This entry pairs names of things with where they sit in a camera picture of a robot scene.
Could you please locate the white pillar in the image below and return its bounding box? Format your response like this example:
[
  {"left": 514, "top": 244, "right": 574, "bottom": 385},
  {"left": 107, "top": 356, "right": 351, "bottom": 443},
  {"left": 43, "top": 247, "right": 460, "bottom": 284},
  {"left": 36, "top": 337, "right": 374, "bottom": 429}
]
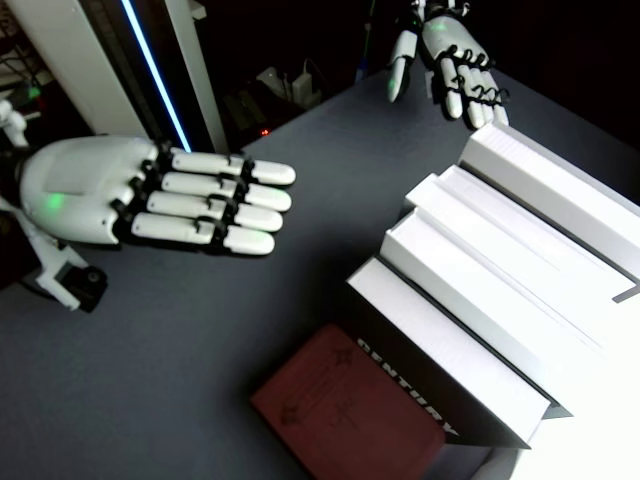
[{"left": 7, "top": 0, "right": 231, "bottom": 154}]

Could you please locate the blue light strip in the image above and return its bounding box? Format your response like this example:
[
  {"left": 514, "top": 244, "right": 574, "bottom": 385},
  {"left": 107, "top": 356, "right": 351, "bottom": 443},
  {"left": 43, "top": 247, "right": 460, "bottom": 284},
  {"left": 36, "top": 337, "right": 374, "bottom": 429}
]
[{"left": 119, "top": 0, "right": 194, "bottom": 154}]

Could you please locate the black device with red light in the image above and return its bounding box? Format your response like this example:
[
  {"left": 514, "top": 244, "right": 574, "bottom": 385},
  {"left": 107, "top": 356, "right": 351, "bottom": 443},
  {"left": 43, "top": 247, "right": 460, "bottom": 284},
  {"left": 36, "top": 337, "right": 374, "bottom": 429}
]
[{"left": 219, "top": 87, "right": 302, "bottom": 149}]

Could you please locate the dark grey table cloth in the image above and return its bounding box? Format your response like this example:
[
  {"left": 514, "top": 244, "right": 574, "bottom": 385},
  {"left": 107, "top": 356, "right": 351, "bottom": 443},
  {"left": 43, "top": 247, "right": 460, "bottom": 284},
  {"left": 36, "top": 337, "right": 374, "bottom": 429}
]
[{"left": 0, "top": 64, "right": 640, "bottom": 480}]

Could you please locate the white power adapter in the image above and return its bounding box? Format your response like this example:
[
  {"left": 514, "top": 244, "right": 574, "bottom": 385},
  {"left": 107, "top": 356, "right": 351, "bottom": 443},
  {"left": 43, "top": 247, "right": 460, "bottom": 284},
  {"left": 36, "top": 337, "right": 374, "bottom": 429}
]
[{"left": 288, "top": 57, "right": 324, "bottom": 109}]

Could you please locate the red-brown book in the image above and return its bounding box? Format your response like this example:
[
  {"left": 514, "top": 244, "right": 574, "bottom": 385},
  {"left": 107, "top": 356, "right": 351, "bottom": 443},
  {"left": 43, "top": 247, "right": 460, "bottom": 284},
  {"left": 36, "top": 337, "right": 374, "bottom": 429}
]
[{"left": 249, "top": 323, "right": 447, "bottom": 480}]

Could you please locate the thin white book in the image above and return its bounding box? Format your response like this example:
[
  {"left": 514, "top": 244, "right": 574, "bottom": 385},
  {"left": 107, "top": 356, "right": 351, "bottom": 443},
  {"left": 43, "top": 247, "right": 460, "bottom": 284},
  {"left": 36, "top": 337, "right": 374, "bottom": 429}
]
[{"left": 379, "top": 206, "right": 609, "bottom": 409}]

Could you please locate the black book with white lettering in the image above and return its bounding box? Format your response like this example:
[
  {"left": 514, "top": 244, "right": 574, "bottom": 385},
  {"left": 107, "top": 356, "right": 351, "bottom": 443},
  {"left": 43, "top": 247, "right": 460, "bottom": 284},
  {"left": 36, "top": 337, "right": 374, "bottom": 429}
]
[{"left": 346, "top": 256, "right": 574, "bottom": 451}]

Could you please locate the white book with lettered spine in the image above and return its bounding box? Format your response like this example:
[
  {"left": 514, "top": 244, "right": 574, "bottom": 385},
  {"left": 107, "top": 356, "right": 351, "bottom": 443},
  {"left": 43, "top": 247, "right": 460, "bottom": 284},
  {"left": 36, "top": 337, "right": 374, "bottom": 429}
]
[{"left": 403, "top": 163, "right": 640, "bottom": 361}]

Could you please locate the thick white book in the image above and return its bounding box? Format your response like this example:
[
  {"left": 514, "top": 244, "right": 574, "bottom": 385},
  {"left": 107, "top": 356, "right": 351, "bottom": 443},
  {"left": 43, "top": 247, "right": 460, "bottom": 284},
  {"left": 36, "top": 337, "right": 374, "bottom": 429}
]
[{"left": 458, "top": 122, "right": 640, "bottom": 284}]

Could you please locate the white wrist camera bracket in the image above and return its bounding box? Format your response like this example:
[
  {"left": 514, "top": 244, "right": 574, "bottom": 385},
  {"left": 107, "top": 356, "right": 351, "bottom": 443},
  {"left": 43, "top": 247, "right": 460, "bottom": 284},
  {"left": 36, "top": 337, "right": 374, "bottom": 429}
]
[{"left": 0, "top": 195, "right": 109, "bottom": 314}]

